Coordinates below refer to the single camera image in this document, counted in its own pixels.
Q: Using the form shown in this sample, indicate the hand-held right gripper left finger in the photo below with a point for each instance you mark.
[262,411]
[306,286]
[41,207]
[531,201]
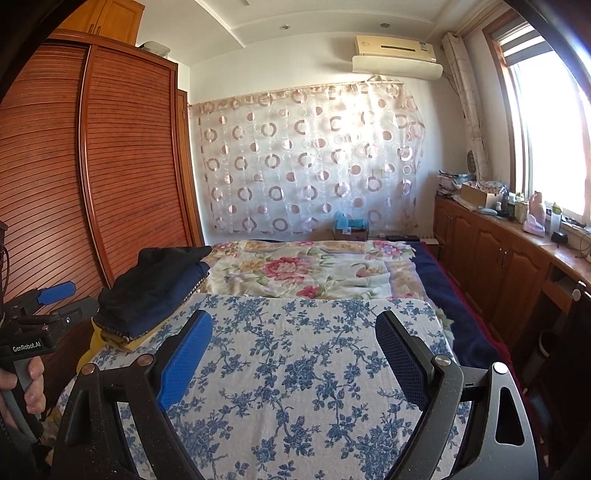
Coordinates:
[184,360]

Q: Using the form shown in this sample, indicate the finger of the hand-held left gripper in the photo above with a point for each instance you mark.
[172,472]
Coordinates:
[57,291]

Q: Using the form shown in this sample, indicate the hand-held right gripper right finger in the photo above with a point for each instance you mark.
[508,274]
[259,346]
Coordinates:
[401,355]

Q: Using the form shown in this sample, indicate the black printed t-shirt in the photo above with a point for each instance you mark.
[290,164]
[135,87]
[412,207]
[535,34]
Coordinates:
[152,281]

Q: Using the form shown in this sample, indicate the person's left hand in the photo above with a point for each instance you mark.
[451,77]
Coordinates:
[34,387]

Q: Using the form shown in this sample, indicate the navy folded garment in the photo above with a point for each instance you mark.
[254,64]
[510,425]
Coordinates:
[171,300]

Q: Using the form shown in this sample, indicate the yellow plush toy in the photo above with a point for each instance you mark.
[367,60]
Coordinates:
[99,344]

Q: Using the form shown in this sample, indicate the navy blanket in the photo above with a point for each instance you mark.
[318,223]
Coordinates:
[461,323]

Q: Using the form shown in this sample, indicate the floral blanket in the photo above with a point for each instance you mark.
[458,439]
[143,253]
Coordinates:
[300,272]

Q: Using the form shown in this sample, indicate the wooden cabinet counter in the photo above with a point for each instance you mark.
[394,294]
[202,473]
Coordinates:
[485,249]

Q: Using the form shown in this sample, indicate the blue plastic bag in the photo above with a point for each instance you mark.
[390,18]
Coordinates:
[348,224]

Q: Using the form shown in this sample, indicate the dark waste bin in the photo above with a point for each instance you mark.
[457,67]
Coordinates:
[549,346]

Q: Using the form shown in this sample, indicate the wooden slatted wardrobe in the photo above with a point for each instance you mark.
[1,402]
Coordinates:
[129,161]

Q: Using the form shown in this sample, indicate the dark wooden chair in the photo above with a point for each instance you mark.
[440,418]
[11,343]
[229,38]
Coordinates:
[568,350]

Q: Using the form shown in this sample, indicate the cardboard box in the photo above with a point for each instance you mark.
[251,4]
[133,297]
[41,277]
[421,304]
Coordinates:
[478,194]

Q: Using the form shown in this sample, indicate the pile of papers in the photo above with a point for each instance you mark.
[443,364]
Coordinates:
[450,182]

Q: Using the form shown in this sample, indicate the white jar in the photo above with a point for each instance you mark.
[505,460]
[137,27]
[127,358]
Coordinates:
[521,210]

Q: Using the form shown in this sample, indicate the pink figurine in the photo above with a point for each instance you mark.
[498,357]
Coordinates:
[534,212]

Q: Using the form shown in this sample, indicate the small black device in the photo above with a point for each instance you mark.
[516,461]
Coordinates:
[560,237]

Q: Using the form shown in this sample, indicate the green capped bottle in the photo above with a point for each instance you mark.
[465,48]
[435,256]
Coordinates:
[554,219]

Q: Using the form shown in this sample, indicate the grey oval object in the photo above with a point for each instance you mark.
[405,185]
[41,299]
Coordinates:
[472,161]

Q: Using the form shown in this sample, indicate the circle patterned sheer curtain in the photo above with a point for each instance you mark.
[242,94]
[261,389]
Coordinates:
[300,161]

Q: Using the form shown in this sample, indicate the pale window drape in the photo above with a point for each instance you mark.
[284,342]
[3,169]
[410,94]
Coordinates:
[468,106]

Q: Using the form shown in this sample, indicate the white box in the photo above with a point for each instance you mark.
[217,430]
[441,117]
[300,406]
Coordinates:
[154,47]

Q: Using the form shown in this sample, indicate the wooden framed window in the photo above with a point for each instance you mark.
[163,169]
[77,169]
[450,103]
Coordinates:
[554,138]

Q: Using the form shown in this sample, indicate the wooden overhead cabinet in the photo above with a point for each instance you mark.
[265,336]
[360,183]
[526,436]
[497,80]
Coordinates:
[106,18]

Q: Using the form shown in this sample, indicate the white air conditioner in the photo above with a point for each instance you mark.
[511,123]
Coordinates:
[397,53]

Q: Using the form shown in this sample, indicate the grey roller blind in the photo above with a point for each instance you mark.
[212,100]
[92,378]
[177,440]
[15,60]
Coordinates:
[515,39]

